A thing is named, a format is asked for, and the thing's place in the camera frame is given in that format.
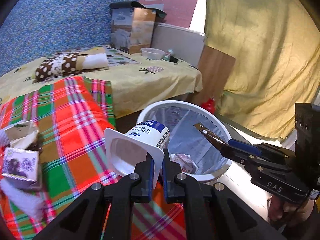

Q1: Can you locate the brown polka dot pillow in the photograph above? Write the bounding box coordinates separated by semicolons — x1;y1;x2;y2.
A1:
32;46;108;82

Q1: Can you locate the white blue yogurt cup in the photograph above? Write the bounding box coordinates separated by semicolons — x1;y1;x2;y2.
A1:
104;120;170;187

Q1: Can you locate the purple milk carton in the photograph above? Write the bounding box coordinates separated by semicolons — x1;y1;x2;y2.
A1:
1;120;42;191

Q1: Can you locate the brown coffee sachet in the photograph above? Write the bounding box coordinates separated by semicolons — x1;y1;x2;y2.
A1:
194;123;226;146

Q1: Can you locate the small green bottle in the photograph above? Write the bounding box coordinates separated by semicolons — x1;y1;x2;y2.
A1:
162;49;173;61

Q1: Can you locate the right hand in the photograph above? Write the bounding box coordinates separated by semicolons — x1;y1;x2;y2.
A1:
268;195;316;226

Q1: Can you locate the yellow-green curtain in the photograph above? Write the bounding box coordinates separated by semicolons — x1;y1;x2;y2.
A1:
204;0;319;141

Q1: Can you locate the white bed side panel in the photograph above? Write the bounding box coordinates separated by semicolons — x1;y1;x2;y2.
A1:
151;23;205;68

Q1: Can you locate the white bowl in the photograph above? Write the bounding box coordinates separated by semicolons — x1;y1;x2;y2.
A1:
141;48;165;60

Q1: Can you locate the wooden board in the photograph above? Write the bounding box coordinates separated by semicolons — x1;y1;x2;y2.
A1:
191;45;236;105

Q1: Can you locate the red object on floor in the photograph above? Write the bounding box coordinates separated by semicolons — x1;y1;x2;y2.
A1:
200;98;215;114

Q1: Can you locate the blue patterned headboard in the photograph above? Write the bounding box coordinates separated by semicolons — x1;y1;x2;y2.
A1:
1;0;138;75

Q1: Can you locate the pink crushed carton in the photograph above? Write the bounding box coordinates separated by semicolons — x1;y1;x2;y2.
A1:
171;153;199;174

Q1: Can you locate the yellow pineapple bed sheet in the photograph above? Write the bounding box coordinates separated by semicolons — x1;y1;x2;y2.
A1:
1;46;202;118

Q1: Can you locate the white round trash bin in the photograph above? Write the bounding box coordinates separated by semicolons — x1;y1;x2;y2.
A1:
136;100;232;183

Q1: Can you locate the plaid colourful blanket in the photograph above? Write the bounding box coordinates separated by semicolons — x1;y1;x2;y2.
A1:
0;75;188;240

